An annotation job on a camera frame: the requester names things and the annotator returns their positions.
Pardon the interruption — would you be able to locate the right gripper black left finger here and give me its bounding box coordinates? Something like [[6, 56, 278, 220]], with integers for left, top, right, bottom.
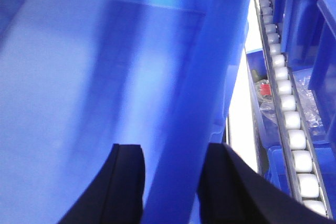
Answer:
[[60, 144, 145, 223]]

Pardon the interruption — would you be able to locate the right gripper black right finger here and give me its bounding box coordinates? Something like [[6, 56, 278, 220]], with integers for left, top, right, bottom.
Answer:
[[197, 143, 333, 223]]

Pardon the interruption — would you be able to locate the blue bin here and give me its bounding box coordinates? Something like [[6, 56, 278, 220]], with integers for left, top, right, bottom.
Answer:
[[1, 0, 250, 223]]

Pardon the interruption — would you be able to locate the white roller track right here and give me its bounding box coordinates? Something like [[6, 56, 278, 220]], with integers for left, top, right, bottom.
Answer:
[[255, 0, 335, 220]]

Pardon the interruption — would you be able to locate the red label item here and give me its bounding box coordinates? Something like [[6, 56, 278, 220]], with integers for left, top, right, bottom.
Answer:
[[259, 83, 271, 97]]

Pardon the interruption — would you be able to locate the clear plastic bag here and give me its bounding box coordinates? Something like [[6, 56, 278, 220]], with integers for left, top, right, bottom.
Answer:
[[255, 74, 325, 135]]

